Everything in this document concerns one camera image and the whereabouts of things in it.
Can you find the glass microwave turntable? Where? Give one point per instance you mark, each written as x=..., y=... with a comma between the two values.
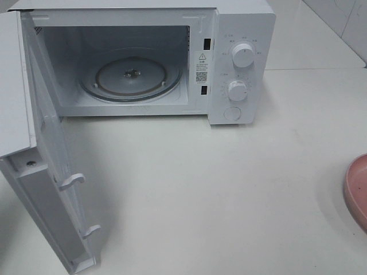
x=130, y=79

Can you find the white round door button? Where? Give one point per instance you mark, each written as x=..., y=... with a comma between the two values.
x=232, y=113

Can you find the white microwave door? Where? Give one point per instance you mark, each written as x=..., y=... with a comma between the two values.
x=34, y=156

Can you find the pink round plate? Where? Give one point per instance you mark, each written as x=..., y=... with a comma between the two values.
x=354, y=190

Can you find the white microwave oven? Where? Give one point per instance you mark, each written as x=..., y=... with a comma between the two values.
x=81, y=33

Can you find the white microwave knob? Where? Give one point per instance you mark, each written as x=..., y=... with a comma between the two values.
x=237, y=90
x=243, y=55

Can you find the white warning label sticker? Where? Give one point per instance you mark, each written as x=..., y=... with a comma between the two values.
x=201, y=68

